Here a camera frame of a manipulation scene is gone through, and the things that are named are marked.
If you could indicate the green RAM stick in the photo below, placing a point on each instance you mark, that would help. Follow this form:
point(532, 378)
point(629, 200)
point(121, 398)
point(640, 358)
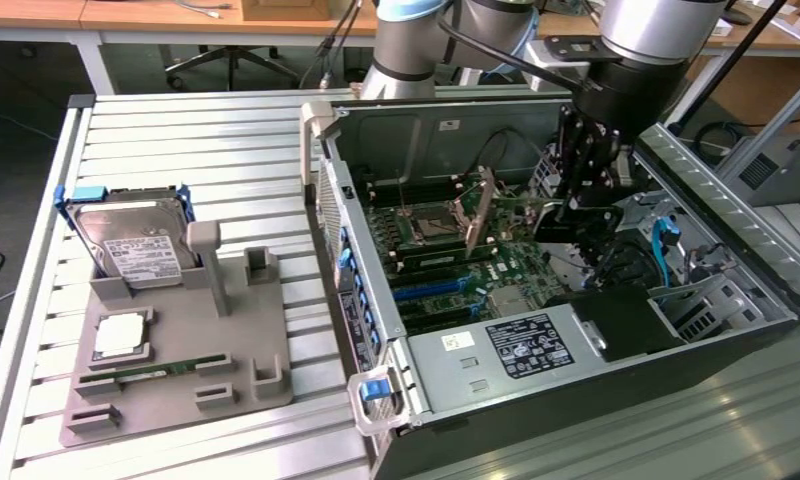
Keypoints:
point(153, 371)

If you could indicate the black stand pole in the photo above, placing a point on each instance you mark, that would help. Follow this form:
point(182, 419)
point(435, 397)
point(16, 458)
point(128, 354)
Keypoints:
point(740, 47)

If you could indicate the silver CPU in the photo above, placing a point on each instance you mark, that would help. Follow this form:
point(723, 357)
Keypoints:
point(120, 337)

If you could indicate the silver disk bay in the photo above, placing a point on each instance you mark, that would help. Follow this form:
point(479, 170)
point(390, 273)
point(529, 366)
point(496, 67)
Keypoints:
point(707, 310)

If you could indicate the black graphics card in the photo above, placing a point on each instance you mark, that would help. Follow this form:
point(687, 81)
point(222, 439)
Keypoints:
point(516, 212)

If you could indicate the RAM slot white latches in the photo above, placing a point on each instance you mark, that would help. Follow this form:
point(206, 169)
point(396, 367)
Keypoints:
point(433, 178)
point(433, 188)

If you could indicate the blue expansion slot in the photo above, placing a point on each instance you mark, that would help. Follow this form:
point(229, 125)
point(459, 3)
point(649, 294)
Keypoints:
point(427, 291)

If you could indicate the small wooden desk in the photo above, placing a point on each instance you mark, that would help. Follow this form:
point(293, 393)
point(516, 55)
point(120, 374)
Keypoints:
point(20, 12)

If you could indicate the grey equipment box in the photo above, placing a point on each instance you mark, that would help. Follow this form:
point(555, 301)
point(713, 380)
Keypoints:
point(793, 175)

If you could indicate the silver socket cover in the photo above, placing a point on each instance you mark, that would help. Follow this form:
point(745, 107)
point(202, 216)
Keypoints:
point(463, 200)

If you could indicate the dark RAM stick white label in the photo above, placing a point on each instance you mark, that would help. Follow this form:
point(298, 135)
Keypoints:
point(433, 261)

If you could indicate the black office chair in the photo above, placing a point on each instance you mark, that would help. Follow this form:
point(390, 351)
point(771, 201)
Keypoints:
point(229, 60)

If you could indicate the brown cardboard box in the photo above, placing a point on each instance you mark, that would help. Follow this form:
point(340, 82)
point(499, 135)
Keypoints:
point(280, 10)

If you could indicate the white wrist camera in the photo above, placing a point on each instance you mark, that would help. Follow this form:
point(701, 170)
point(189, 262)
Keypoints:
point(567, 52)

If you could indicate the black plastic shroud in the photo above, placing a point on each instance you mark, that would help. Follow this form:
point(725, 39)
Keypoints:
point(620, 325)

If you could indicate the CPU socket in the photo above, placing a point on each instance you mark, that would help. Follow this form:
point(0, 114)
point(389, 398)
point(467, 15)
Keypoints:
point(433, 225)

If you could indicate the black monitor foot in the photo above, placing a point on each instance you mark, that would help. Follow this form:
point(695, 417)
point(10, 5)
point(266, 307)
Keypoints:
point(740, 15)

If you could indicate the black PC case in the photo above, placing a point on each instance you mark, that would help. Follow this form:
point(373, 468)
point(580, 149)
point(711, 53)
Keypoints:
point(640, 400)

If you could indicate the thin locking lever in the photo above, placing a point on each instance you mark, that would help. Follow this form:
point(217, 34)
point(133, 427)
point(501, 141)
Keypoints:
point(405, 192)

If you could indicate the white cardboard box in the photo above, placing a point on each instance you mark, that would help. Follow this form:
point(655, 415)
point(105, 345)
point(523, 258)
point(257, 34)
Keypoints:
point(720, 31)

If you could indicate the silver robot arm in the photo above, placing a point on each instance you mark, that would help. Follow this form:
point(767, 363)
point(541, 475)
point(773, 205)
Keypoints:
point(407, 45)

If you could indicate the silver hard disk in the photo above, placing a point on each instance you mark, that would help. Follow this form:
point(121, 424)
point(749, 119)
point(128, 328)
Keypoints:
point(133, 235)

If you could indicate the aluminium frame profile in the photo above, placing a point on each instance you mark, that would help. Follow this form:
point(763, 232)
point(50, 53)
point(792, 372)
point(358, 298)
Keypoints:
point(783, 115)

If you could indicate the blue case release latch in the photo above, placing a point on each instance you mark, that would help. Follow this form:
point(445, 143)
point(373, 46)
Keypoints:
point(374, 391)

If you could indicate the grey parts rack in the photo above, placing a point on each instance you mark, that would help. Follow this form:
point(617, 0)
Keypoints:
point(173, 340)

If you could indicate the green motherboard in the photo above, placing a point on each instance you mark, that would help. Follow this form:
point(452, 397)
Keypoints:
point(527, 280)

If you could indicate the black expansion slot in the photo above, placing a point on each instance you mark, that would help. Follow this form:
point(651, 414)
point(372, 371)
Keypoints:
point(440, 322)
point(427, 279)

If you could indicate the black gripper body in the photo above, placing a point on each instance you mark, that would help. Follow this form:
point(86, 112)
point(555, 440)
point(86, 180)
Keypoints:
point(629, 95)

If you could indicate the silver power supply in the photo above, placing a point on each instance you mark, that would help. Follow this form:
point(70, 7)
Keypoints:
point(467, 370)

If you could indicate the long wooden desk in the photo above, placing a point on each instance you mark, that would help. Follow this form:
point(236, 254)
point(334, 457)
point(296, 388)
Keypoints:
point(140, 20)

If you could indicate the silver chipset heat sink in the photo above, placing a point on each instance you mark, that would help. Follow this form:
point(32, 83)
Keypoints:
point(509, 297)

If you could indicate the hard disk drive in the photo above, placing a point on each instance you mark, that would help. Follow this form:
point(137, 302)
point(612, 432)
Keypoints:
point(86, 193)

